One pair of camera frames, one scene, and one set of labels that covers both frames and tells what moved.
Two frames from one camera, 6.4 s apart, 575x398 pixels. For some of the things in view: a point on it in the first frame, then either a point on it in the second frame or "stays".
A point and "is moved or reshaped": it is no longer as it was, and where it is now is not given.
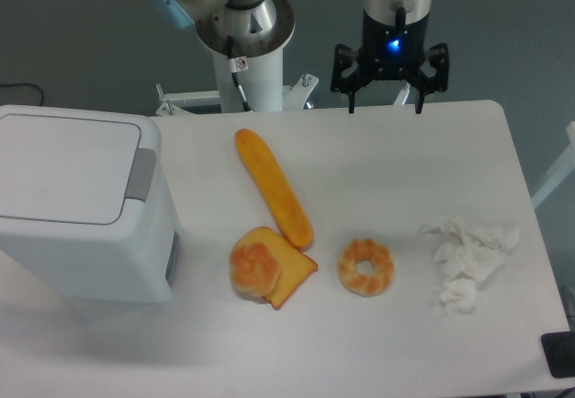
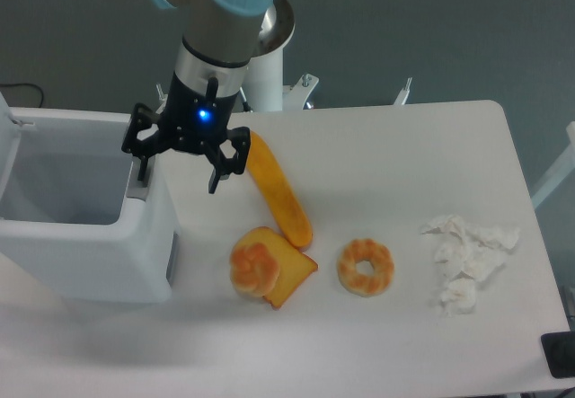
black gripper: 394,52 to 195,117
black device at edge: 559,350 stays
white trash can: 86,209 is moved or reshaped
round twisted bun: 254,269 stays
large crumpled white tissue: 468,252 stays
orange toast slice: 296,266 stays
